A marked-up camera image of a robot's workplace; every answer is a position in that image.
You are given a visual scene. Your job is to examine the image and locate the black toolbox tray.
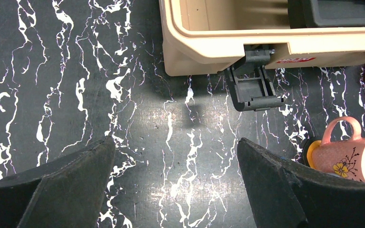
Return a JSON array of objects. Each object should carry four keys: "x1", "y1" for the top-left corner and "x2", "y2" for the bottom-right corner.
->
[{"x1": 288, "y1": 0, "x2": 365, "y2": 29}]

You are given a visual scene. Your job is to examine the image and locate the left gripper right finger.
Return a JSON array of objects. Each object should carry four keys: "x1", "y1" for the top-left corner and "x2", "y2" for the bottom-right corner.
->
[{"x1": 237, "y1": 138, "x2": 365, "y2": 228}]

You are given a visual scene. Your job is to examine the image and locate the orange round coaster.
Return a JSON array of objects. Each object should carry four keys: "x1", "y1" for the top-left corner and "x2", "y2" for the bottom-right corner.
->
[{"x1": 298, "y1": 138, "x2": 321, "y2": 169}]

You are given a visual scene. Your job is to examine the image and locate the tan plastic toolbox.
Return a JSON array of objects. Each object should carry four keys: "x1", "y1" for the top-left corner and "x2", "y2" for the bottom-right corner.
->
[{"x1": 159, "y1": 0, "x2": 365, "y2": 112}]

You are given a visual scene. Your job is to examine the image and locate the white cup floral pattern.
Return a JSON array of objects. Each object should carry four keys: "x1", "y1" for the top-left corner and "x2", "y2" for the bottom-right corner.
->
[{"x1": 312, "y1": 116, "x2": 365, "y2": 182}]

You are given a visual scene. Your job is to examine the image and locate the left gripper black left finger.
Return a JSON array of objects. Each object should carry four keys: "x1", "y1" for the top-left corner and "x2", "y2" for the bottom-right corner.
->
[{"x1": 0, "y1": 137, "x2": 115, "y2": 228}]

